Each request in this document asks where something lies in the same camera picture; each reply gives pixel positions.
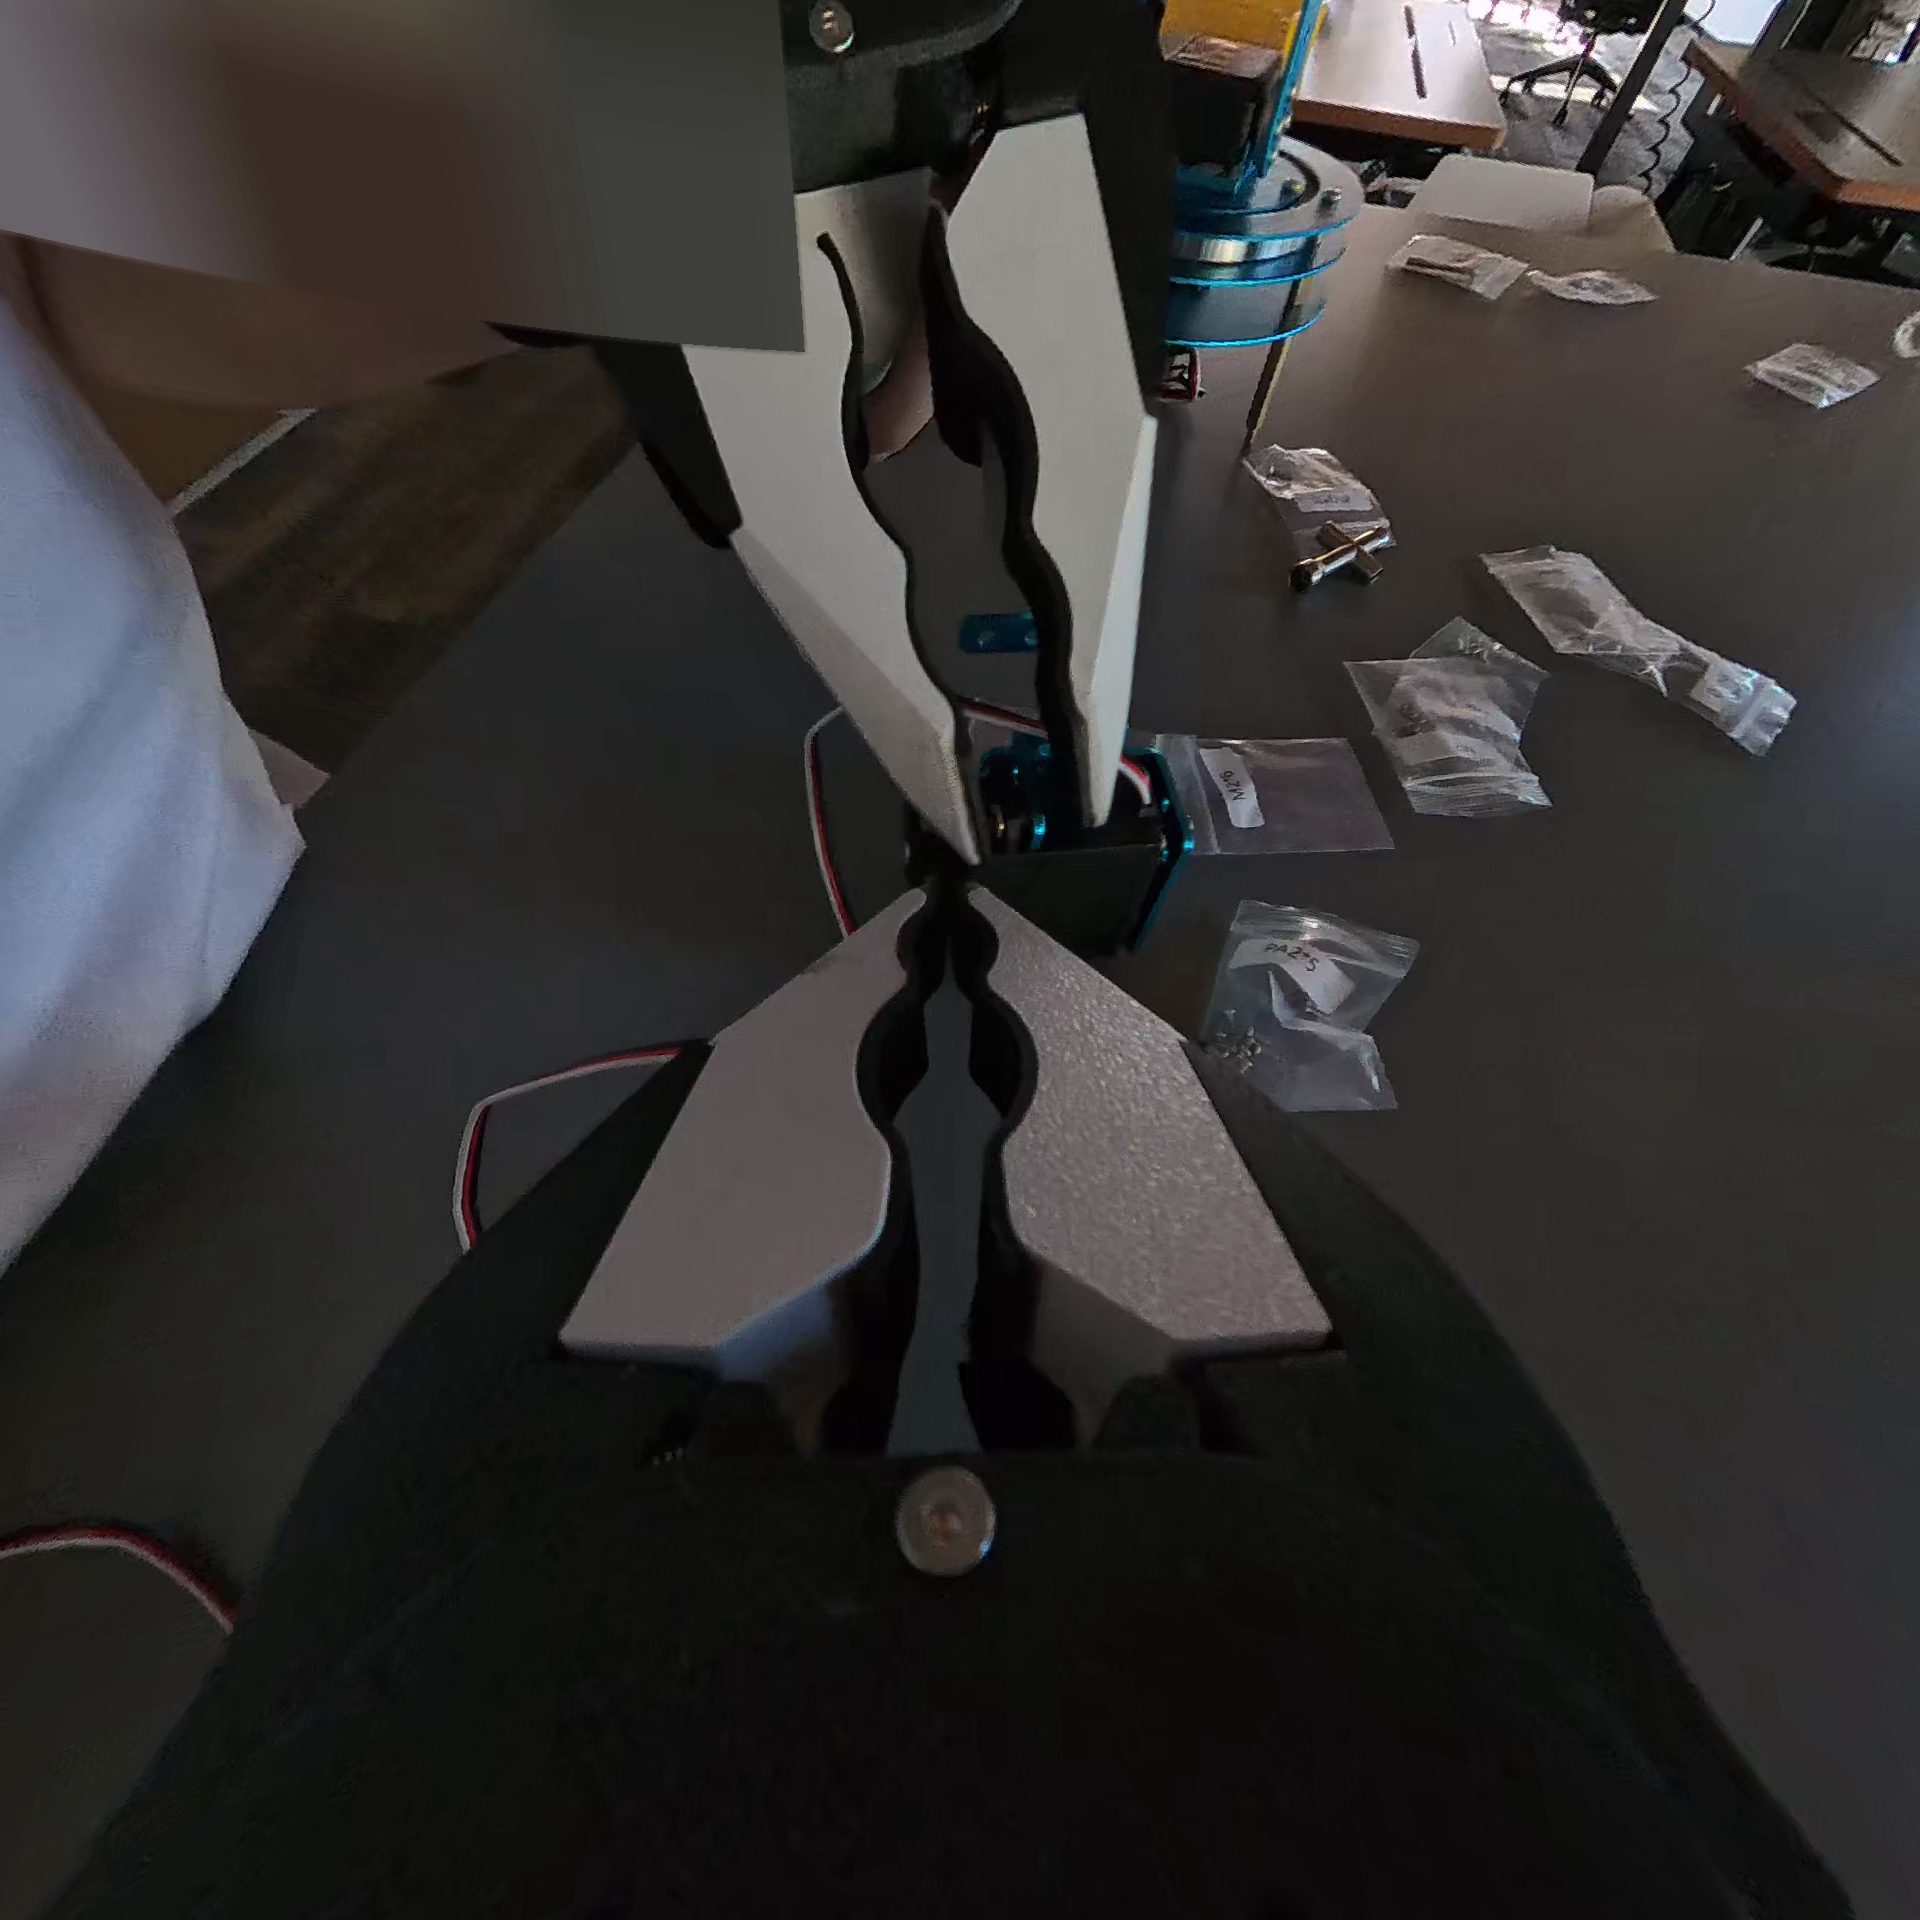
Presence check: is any white cardboard box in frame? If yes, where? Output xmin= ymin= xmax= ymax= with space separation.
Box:
xmin=1412 ymin=154 xmax=1669 ymax=258

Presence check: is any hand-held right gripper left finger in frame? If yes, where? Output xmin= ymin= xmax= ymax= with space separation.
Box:
xmin=558 ymin=884 xmax=955 ymax=1454

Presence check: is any red white black servo cable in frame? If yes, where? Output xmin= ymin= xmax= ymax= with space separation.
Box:
xmin=0 ymin=706 xmax=1052 ymax=1631

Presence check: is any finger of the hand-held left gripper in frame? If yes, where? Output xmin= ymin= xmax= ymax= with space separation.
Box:
xmin=918 ymin=107 xmax=1163 ymax=825
xmin=683 ymin=230 xmax=988 ymax=870

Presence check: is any long clear screw bag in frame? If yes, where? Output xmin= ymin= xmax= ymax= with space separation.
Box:
xmin=1481 ymin=549 xmax=1801 ymax=757

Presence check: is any wooden table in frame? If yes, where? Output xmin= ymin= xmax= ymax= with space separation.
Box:
xmin=1290 ymin=0 xmax=1505 ymax=154
xmin=1679 ymin=30 xmax=1920 ymax=277

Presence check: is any person's white top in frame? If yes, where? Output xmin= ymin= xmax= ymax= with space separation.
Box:
xmin=0 ymin=262 xmax=311 ymax=1278

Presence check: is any dark grey desk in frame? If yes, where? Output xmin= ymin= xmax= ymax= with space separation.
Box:
xmin=0 ymin=195 xmax=1920 ymax=1920

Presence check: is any servo with blue bracket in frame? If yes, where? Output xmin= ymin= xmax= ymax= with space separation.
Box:
xmin=907 ymin=609 xmax=1203 ymax=952

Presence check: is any person's left hand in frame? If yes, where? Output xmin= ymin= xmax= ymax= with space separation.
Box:
xmin=874 ymin=377 xmax=965 ymax=459

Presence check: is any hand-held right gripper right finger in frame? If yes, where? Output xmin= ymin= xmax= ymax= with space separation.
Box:
xmin=956 ymin=880 xmax=1337 ymax=1427

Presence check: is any small brass wrench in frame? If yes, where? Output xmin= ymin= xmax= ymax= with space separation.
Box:
xmin=1288 ymin=515 xmax=1398 ymax=595

